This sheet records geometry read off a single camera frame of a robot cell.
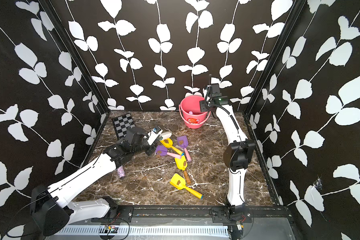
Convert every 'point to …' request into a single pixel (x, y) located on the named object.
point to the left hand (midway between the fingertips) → (158, 137)
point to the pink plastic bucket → (192, 103)
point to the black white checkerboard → (122, 123)
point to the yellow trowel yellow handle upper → (168, 143)
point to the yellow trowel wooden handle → (182, 164)
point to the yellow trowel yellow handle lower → (178, 181)
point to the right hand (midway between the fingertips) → (203, 102)
